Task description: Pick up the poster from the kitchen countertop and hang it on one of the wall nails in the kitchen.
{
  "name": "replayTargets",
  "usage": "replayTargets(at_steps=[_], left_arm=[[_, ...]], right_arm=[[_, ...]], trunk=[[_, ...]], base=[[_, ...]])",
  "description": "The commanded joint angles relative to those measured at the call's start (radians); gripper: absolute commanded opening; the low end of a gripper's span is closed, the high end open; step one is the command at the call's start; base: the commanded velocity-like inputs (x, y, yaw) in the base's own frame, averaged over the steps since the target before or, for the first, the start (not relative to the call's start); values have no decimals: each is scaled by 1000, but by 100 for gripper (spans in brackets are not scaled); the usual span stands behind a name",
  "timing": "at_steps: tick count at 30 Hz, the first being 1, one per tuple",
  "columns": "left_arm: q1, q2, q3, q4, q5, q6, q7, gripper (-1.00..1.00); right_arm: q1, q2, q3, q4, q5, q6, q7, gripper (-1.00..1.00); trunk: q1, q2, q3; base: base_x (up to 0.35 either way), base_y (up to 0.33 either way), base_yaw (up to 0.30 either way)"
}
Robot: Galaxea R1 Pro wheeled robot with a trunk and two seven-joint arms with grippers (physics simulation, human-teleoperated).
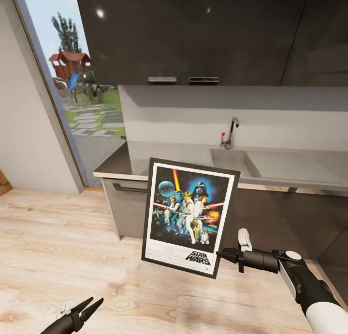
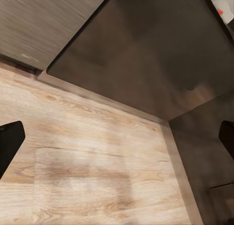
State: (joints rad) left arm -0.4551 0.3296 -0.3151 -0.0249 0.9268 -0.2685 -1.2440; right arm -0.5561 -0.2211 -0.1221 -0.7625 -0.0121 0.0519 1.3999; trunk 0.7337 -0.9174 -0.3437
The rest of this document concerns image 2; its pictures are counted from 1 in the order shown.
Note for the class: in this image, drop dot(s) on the dishwasher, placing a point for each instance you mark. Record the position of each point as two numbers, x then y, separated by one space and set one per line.
34 32

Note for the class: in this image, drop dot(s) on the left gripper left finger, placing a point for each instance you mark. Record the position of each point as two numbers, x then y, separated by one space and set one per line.
12 136

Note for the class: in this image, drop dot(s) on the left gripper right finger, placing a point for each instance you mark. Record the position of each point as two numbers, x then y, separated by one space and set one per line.
226 136

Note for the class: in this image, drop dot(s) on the oven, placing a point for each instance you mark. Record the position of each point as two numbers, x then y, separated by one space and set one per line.
223 199

